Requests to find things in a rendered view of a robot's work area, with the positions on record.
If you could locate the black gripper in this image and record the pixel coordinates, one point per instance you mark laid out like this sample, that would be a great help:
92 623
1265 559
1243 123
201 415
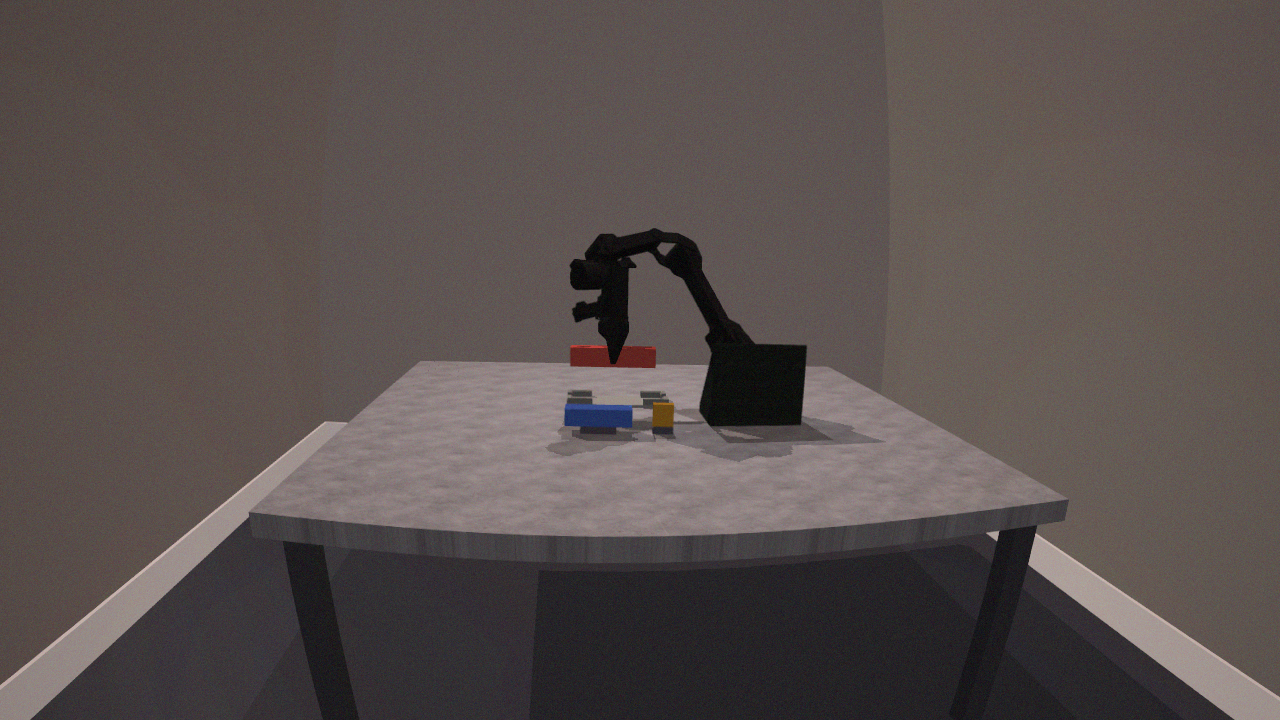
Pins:
614 325

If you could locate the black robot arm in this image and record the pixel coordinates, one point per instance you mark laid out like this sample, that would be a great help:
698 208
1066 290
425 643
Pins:
603 270

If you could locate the orange rectangular block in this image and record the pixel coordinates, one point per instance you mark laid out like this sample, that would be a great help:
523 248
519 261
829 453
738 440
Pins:
663 414

